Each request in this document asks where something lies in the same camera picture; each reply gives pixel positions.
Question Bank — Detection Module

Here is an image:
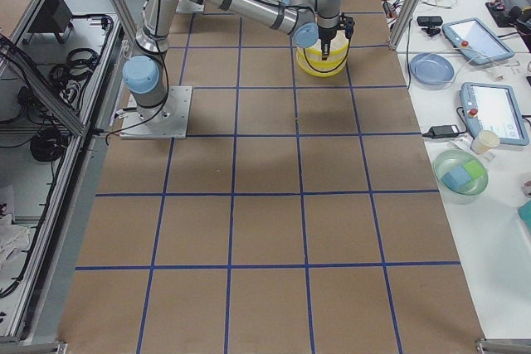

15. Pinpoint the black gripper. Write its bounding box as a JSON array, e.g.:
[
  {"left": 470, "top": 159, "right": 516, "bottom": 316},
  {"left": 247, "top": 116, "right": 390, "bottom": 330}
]
[{"left": 318, "top": 26, "right": 337, "bottom": 60}]

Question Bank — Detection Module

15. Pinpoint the blue sponge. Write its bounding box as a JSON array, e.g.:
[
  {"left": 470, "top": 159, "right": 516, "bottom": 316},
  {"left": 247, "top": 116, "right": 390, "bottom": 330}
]
[{"left": 441, "top": 165, "right": 471, "bottom": 192}]

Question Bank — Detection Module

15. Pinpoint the blue plate on desk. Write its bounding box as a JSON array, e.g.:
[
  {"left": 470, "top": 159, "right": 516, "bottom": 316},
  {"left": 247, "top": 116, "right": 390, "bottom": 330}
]
[{"left": 410, "top": 53, "right": 455, "bottom": 89}]

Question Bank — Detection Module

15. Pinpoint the black webcam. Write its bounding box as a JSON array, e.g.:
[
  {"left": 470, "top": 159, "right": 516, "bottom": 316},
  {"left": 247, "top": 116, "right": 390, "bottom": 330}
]
[{"left": 417, "top": 16, "right": 443, "bottom": 37}]

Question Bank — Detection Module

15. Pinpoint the teach pendant tablet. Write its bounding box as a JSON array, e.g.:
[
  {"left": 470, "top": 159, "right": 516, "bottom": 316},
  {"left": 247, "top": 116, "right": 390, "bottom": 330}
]
[
  {"left": 441, "top": 17, "right": 514, "bottom": 65},
  {"left": 460, "top": 82, "right": 530, "bottom": 146}
]

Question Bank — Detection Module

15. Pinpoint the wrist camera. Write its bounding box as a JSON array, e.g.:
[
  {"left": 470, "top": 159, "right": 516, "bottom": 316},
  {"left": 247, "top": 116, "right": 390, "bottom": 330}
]
[{"left": 338, "top": 13, "right": 355, "bottom": 40}]

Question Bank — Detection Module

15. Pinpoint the lower teach pendant tablet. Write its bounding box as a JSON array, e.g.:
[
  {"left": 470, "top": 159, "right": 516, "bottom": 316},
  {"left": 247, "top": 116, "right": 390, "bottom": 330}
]
[{"left": 460, "top": 82, "right": 530, "bottom": 146}]

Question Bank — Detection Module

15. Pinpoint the paper cup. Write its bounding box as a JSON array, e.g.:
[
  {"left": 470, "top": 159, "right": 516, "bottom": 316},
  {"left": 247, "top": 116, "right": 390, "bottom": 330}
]
[{"left": 470, "top": 130, "right": 500, "bottom": 155}]

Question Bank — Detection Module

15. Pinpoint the green sponge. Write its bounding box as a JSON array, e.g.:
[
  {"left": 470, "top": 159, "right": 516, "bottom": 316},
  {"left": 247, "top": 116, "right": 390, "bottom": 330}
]
[{"left": 462, "top": 159, "right": 486, "bottom": 180}]

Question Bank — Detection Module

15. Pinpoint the black power adapter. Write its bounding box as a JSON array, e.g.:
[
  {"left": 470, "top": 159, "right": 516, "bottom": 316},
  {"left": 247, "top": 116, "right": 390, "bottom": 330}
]
[{"left": 426, "top": 124, "right": 461, "bottom": 139}]

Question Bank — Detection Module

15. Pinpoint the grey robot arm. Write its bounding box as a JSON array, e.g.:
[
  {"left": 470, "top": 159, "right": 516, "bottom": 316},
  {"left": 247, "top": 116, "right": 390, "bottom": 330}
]
[{"left": 165, "top": 12, "right": 348, "bottom": 135}]

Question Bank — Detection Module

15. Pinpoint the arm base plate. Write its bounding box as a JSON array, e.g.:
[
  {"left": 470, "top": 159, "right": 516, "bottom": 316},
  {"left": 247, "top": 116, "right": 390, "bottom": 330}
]
[{"left": 119, "top": 86, "right": 192, "bottom": 139}]

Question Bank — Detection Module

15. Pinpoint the upper teach pendant tablet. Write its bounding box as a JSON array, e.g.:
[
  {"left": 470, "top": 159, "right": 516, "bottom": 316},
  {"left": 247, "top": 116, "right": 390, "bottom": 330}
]
[{"left": 441, "top": 17, "right": 514, "bottom": 65}]

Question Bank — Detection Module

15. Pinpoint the green bowl with sponges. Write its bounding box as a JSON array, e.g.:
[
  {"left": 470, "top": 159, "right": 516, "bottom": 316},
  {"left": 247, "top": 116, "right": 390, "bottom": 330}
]
[{"left": 432, "top": 149, "right": 489, "bottom": 204}]

